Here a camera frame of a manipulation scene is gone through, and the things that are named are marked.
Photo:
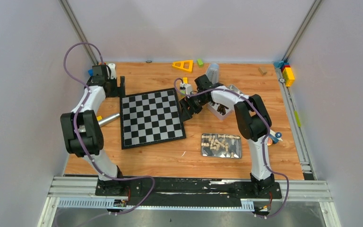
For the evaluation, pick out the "aluminium frame rail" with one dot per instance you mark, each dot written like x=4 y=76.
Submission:
x=79 y=191

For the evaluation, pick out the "folding chess board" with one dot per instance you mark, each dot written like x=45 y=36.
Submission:
x=150 y=118

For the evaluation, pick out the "toy car red blue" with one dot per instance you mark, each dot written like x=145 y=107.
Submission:
x=274 y=137

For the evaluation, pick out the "green cube back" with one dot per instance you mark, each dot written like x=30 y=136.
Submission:
x=200 y=63

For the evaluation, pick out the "brown wooden block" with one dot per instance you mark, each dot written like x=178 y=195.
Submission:
x=262 y=70

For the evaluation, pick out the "silver metal cylinder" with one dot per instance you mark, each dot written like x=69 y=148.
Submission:
x=108 y=119

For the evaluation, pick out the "tin lid with light pieces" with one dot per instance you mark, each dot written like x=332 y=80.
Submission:
x=221 y=145

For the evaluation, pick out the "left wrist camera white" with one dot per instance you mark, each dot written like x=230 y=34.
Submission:
x=112 y=71

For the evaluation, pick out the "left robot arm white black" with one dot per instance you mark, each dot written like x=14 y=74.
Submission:
x=81 y=129

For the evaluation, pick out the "yellow triangle block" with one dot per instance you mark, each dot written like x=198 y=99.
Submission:
x=185 y=65

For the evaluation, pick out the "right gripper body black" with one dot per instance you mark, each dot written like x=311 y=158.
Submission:
x=196 y=102

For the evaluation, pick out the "tin box with dark pieces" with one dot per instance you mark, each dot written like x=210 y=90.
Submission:
x=223 y=108

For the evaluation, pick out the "bubble-wrapped blue metronome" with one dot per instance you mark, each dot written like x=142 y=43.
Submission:
x=213 y=73

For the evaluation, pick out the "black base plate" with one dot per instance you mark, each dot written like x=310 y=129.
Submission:
x=187 y=192

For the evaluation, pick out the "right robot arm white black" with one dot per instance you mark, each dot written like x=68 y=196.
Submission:
x=253 y=122

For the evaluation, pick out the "stacked coloured bricks right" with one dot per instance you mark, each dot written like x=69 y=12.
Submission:
x=287 y=72

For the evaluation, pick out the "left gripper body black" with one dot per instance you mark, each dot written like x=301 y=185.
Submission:
x=118 y=86

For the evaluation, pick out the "coloured blocks left corner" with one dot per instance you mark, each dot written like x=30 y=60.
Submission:
x=90 y=72

